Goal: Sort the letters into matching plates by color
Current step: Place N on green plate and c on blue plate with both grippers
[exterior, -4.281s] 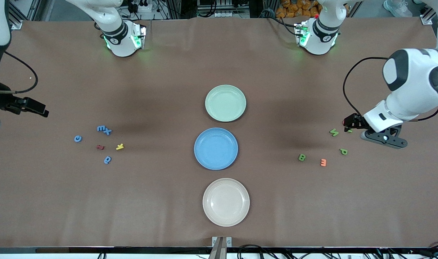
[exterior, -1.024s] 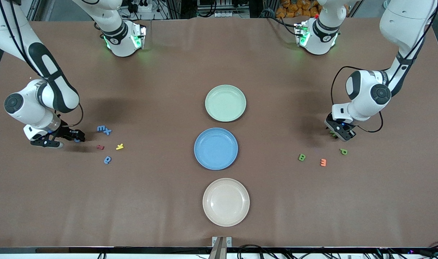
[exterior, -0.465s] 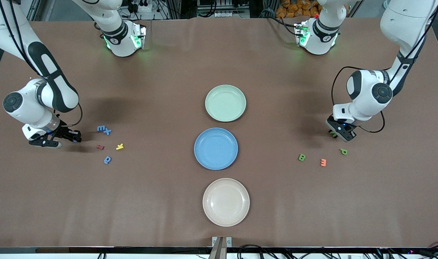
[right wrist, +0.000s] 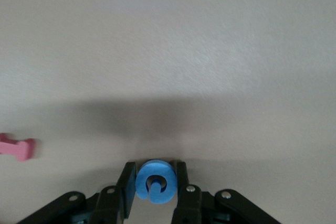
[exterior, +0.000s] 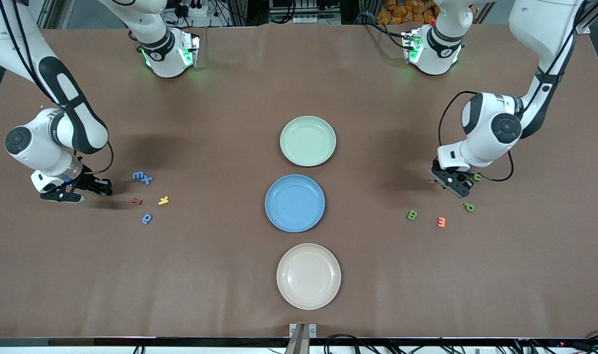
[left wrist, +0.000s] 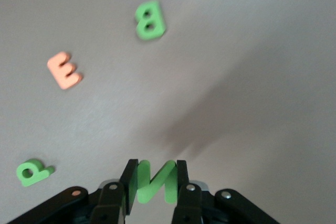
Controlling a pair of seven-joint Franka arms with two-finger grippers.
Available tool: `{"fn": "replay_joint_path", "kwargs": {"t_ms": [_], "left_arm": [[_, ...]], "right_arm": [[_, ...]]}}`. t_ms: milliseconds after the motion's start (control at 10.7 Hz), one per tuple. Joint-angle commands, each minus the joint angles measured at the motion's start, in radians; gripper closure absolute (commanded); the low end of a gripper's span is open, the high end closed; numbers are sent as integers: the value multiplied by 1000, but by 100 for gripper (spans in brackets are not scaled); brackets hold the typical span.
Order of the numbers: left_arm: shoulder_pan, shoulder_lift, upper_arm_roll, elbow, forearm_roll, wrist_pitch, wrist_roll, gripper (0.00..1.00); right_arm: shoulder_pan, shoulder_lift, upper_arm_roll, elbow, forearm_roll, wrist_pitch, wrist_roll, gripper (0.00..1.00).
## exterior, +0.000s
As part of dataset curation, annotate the beige plate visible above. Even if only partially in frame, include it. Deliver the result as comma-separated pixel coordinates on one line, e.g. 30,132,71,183
276,243,342,310

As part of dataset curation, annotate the white power strip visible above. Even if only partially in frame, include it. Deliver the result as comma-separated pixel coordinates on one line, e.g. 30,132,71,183
173,0,208,18

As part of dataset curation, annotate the grey equipment box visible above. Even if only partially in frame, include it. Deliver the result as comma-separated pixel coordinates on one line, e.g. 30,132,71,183
269,0,341,25

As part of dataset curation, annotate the blue plate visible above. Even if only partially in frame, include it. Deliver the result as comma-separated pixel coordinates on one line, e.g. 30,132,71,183
265,174,326,233

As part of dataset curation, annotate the pile of orange objects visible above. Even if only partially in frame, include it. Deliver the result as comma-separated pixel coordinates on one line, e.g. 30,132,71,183
376,0,439,25

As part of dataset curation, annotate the pale green plate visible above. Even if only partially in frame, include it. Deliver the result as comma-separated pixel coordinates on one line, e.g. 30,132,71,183
280,116,337,167

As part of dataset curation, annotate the grey metal camera bracket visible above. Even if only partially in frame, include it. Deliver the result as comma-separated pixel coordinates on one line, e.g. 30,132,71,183
289,323,318,354

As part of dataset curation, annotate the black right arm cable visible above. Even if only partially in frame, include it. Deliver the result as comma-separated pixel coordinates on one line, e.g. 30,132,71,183
0,0,114,175

